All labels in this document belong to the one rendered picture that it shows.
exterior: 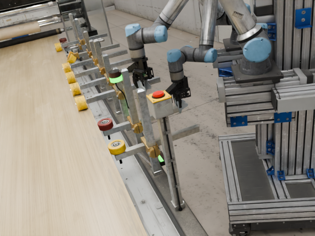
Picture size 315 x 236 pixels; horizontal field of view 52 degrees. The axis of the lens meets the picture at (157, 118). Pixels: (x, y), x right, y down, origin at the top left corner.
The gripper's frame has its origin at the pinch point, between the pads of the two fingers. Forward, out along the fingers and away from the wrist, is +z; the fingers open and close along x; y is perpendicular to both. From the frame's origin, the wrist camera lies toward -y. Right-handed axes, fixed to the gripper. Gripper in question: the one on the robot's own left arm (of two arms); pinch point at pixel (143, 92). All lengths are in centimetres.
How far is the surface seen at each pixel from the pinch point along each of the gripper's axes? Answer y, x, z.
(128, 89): 1.6, -9.3, -5.8
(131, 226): 60, -54, 11
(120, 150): 18.4, -30.8, 11.8
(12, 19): -260, 22, -18
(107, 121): -7.7, -20.6, 10.3
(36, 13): -250, 47, -20
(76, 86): -55, -12, 4
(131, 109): 1.3, -10.0, 5.1
